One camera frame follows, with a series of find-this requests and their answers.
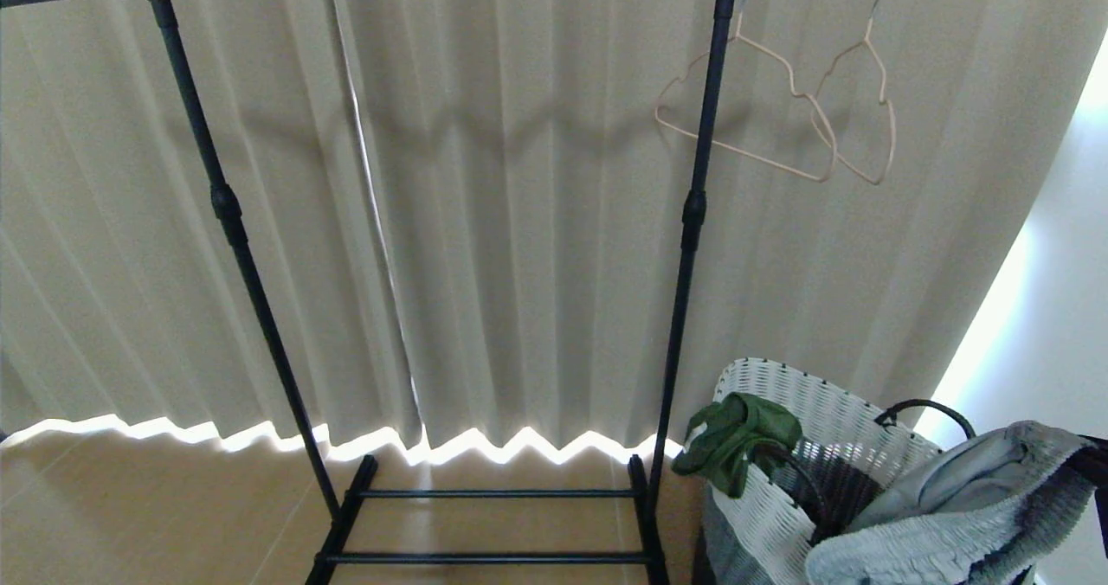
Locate green garment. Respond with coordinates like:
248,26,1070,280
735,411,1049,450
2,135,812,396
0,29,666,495
671,392,804,499

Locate white laundry basket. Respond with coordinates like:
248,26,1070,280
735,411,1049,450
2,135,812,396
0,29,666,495
692,357,1040,585

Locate pale grey shorts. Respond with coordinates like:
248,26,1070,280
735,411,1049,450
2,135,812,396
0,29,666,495
805,421,1100,585

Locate pink clothes hanger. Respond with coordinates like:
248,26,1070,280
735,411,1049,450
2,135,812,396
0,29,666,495
809,0,897,186
654,0,839,183

